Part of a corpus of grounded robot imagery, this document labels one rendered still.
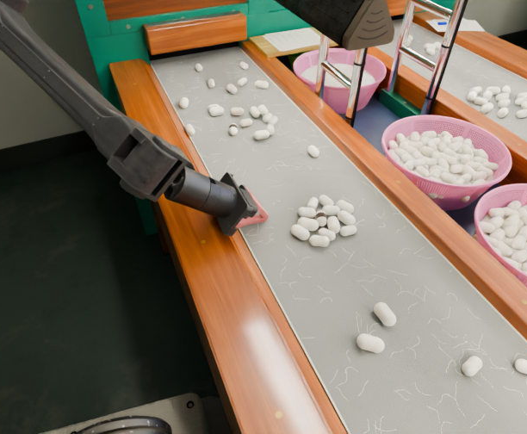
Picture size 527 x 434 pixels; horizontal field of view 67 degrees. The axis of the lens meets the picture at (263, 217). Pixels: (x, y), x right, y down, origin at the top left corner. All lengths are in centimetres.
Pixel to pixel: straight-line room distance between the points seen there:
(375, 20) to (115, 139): 39
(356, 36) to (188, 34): 76
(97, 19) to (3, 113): 110
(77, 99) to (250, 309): 39
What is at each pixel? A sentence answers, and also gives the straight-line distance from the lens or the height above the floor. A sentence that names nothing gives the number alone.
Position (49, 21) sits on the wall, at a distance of 214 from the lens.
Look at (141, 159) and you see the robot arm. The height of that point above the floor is 94.
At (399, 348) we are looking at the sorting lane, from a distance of 62.
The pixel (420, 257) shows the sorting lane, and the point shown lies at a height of 74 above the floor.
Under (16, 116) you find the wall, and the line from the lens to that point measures 231.
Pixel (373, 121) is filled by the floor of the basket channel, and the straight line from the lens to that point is 119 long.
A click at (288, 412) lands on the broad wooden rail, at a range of 53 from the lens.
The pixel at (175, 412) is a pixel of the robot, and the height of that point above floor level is 47.
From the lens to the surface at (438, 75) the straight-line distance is 111.
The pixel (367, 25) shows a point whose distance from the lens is 62.
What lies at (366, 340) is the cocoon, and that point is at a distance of 59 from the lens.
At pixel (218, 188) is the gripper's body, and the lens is 64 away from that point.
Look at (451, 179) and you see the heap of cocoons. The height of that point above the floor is 74.
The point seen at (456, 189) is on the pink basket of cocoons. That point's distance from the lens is 88.
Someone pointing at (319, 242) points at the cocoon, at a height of 75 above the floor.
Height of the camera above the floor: 127
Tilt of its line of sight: 44 degrees down
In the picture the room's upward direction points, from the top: straight up
